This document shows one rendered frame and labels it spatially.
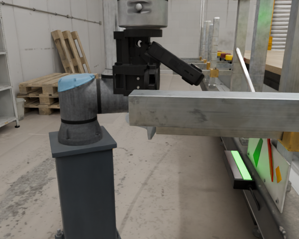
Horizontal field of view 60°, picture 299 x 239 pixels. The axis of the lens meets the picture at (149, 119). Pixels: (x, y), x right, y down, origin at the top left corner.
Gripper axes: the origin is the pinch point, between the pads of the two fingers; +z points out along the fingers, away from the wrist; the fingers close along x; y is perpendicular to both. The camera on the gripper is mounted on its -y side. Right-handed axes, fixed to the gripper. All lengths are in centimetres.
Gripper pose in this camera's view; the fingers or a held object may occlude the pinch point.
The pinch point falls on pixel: (153, 133)
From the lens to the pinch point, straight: 52.9
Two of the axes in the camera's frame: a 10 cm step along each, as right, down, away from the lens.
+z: 0.0, 9.6, 2.9
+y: -9.9, -0.4, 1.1
